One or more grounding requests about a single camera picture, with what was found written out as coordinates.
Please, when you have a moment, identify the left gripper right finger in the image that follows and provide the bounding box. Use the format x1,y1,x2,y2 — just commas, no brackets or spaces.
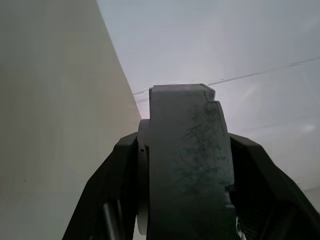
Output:
229,132,320,240

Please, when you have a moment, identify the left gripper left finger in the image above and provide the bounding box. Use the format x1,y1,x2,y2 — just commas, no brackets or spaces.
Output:
61,131,139,240

